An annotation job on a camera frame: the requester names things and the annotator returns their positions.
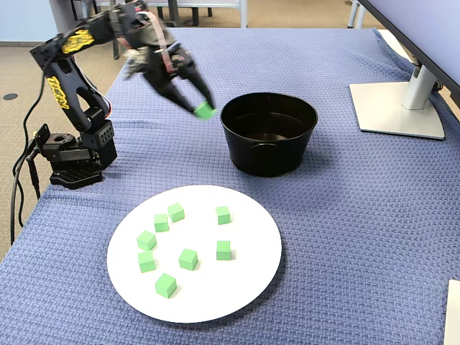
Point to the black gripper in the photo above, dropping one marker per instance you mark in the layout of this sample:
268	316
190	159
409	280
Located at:
166	83

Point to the green cube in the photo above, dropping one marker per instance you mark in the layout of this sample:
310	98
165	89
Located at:
161	222
205	110
146	261
188	259
175	212
223	250
146	240
165	285
223	215

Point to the white round plate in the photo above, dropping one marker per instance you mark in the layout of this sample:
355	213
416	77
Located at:
201	298

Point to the black round bowl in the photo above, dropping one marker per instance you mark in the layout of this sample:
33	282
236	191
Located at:
269	158

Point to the black round floor cover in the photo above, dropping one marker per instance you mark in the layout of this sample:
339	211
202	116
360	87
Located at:
10	96

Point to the grey chair leg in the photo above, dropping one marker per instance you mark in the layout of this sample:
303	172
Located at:
354	14

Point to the blue woven cloth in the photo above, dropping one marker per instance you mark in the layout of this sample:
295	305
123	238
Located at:
341	215

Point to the silver monitor stand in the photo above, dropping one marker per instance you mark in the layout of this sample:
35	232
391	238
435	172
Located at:
395	111

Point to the computer monitor screen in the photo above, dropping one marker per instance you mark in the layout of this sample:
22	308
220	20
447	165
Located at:
431	28

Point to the white flat board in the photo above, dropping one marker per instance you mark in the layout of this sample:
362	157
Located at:
453	312

